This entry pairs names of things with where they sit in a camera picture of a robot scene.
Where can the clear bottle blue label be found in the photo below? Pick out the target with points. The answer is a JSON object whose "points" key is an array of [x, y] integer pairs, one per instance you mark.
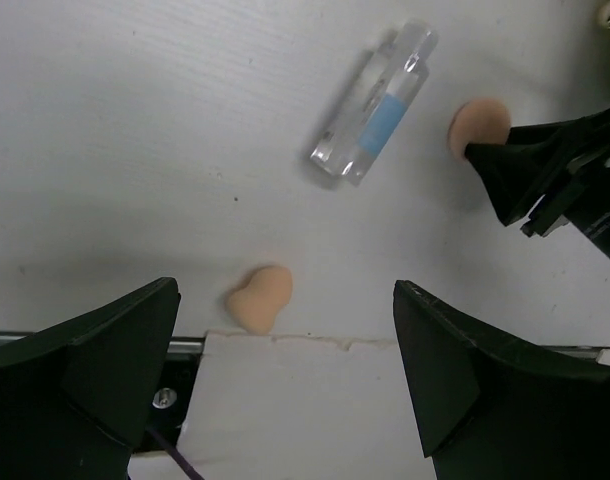
{"points": [[375, 102]]}

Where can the round peach powder puff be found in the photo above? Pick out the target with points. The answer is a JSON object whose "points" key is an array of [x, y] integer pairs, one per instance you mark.
{"points": [[480, 121]]}

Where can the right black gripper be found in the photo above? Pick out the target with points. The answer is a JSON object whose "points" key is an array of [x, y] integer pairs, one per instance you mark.
{"points": [[550, 175]]}

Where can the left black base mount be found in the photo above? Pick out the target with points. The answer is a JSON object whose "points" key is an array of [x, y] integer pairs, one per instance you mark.
{"points": [[170, 405]]}

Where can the beige makeup sponge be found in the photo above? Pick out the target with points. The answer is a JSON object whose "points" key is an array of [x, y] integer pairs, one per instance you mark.
{"points": [[257, 302]]}

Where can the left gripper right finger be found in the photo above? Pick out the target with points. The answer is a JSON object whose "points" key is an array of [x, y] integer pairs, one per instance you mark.
{"points": [[490, 405]]}

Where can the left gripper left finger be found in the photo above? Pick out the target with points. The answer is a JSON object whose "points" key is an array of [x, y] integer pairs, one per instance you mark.
{"points": [[75, 398]]}

